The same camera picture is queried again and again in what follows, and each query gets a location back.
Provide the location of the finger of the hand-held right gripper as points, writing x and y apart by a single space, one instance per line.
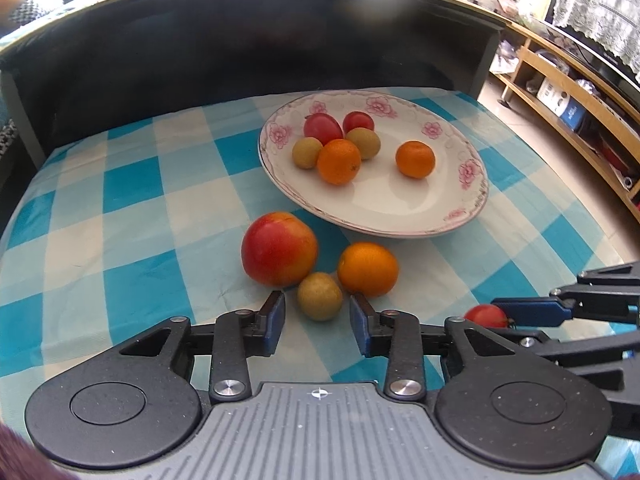
530 311
590 360

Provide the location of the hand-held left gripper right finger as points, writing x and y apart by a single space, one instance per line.
361 327

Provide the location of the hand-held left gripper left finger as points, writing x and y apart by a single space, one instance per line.
276 325

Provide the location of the red tomato with stem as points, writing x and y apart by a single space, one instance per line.
486 316

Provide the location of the brown longan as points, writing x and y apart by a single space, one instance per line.
364 142
307 152
320 296

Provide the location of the white floral plate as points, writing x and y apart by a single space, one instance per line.
400 195

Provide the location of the small orange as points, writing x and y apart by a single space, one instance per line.
415 159
339 161
368 269

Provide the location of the oblong red tomato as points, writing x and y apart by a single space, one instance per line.
323 127

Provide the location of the red yellow apple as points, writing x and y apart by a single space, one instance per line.
279 248

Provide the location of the blue white checkered tablecloth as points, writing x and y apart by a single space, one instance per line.
125 240

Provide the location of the blue box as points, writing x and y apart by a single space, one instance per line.
576 116

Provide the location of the small round cherry tomato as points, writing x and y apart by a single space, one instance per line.
358 122

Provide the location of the white box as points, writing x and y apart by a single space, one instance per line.
551 94

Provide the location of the wooden television cabinet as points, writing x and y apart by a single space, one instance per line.
560 80

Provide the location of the white papers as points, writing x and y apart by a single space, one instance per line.
506 60

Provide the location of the black television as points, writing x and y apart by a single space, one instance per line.
600 50

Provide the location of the white lace cloth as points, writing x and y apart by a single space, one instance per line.
600 5

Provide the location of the brown patterned cushion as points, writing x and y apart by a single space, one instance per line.
22 7

